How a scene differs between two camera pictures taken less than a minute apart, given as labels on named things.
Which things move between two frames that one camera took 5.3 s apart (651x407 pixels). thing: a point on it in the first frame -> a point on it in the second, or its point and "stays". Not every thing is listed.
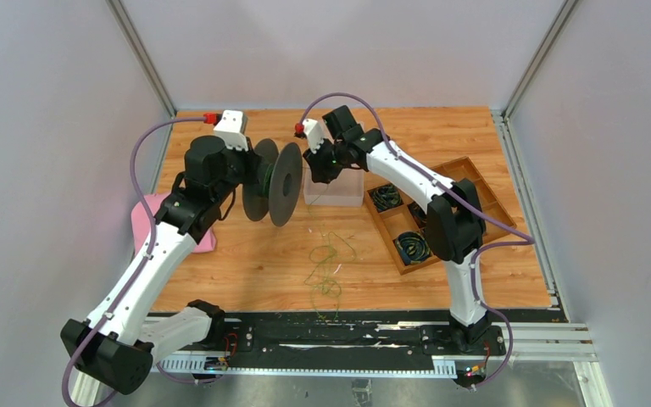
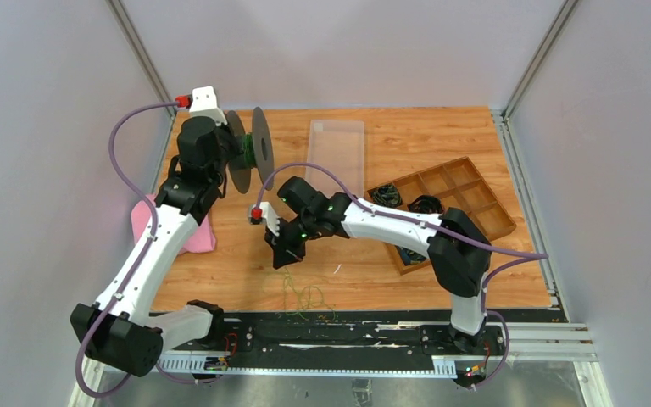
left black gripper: [252, 161] -> [235, 149]
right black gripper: [320, 173] -> [284, 253]
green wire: [323, 280] -> [308, 293]
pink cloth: [141, 225] stays
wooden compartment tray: [397, 222] stays
